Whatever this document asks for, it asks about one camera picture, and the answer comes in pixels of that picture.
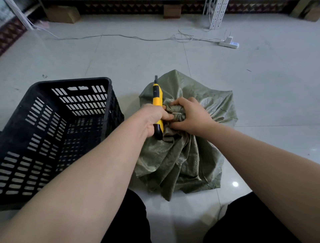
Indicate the person's right hand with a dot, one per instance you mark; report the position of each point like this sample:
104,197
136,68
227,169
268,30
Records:
195,117

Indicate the person's left hand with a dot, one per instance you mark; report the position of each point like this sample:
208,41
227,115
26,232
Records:
152,114

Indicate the yellow black utility knife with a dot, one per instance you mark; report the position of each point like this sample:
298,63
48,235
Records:
157,96

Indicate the green woven sack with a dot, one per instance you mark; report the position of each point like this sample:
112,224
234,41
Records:
180,162

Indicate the black plastic crate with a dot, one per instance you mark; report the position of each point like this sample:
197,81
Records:
20,130

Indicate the person's left forearm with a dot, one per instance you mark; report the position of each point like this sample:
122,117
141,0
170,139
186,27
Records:
85,190

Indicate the person's right forearm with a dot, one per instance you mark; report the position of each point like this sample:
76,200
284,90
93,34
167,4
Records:
265,170

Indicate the small brown cardboard carton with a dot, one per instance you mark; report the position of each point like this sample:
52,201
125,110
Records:
172,11

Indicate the large tan cardboard carton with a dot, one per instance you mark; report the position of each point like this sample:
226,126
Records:
62,14

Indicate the white power strip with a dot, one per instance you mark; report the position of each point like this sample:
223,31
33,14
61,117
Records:
231,45

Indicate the white charger plug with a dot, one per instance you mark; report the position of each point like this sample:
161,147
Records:
229,39

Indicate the white metal shelf rack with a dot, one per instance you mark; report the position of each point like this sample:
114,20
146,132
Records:
217,15

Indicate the black trousers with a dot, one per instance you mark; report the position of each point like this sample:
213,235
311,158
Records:
250,220

